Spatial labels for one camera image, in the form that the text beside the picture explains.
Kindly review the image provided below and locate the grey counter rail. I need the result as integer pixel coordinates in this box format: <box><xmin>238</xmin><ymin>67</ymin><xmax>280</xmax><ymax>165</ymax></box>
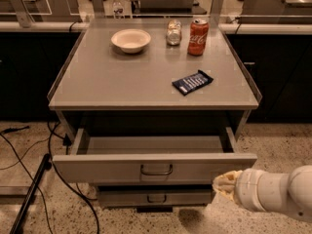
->
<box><xmin>0</xmin><ymin>21</ymin><xmax>312</xmax><ymax>35</ymax></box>

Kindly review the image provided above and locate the clear glass jar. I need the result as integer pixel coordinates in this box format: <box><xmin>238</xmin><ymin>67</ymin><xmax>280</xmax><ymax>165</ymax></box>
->
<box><xmin>166</xmin><ymin>19</ymin><xmax>182</xmax><ymax>46</ymax></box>

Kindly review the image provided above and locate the grey top drawer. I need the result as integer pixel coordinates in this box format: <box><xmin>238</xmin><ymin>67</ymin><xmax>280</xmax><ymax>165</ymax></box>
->
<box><xmin>53</xmin><ymin>129</ymin><xmax>256</xmax><ymax>185</ymax></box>

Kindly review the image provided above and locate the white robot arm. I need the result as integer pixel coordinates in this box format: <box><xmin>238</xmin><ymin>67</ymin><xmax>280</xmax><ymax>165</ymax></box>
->
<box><xmin>213</xmin><ymin>165</ymin><xmax>312</xmax><ymax>222</ymax></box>

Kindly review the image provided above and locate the grey lower drawer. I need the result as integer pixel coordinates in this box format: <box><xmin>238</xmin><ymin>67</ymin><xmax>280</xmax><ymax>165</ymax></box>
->
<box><xmin>97</xmin><ymin>184</ymin><xmax>215</xmax><ymax>208</ymax></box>

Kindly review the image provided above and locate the red cola can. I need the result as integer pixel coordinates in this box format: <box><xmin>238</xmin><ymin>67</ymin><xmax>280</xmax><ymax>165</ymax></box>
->
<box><xmin>187</xmin><ymin>19</ymin><xmax>209</xmax><ymax>56</ymax></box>

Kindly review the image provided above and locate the black bar on floor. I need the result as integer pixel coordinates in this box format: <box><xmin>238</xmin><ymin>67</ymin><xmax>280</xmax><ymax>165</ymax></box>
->
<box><xmin>10</xmin><ymin>154</ymin><xmax>52</xmax><ymax>234</ymax></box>

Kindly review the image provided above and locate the white bowl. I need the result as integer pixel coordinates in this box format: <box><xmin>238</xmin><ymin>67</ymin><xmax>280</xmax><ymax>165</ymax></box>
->
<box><xmin>111</xmin><ymin>29</ymin><xmax>151</xmax><ymax>54</ymax></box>

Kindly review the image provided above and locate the black floor cable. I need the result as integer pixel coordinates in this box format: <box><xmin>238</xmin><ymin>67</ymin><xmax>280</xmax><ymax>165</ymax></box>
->
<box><xmin>0</xmin><ymin>120</ymin><xmax>101</xmax><ymax>234</ymax></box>

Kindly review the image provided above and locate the clear water bottle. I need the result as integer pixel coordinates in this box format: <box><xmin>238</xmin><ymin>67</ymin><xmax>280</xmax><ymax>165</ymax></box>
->
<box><xmin>112</xmin><ymin>0</ymin><xmax>124</xmax><ymax>19</ymax></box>

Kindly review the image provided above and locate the dark blue candy bar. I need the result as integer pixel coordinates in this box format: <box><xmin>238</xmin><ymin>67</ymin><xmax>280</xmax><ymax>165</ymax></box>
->
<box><xmin>172</xmin><ymin>70</ymin><xmax>214</xmax><ymax>96</ymax></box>

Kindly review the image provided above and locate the grey drawer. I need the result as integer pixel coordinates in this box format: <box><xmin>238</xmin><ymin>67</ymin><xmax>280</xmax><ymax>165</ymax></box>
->
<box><xmin>97</xmin><ymin>184</ymin><xmax>215</xmax><ymax>208</ymax></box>
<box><xmin>53</xmin><ymin>129</ymin><xmax>256</xmax><ymax>185</ymax></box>

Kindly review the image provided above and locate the grey metal cabinet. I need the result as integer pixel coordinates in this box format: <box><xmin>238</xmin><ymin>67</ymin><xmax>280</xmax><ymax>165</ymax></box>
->
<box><xmin>47</xmin><ymin>17</ymin><xmax>263</xmax><ymax>213</ymax></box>

